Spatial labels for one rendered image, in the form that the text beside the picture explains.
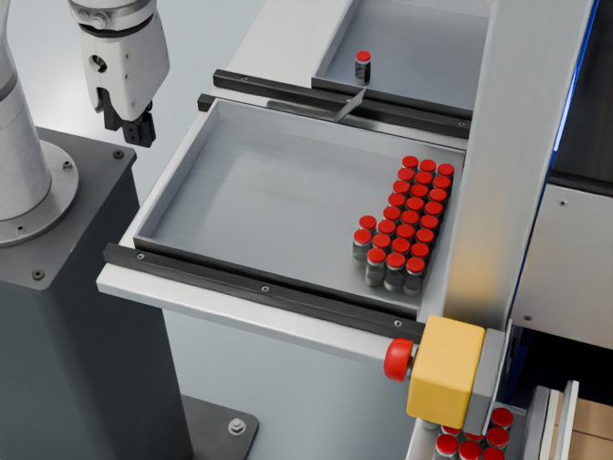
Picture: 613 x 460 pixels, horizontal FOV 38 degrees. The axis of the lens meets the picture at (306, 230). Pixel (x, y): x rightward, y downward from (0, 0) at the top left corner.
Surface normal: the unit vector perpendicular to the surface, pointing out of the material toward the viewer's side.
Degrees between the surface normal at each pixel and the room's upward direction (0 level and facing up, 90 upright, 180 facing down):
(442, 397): 90
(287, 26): 0
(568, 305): 90
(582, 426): 0
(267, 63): 0
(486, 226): 90
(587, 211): 90
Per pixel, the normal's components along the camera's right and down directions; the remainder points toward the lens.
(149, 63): 0.95, 0.23
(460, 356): -0.01, -0.66
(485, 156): -0.31, 0.72
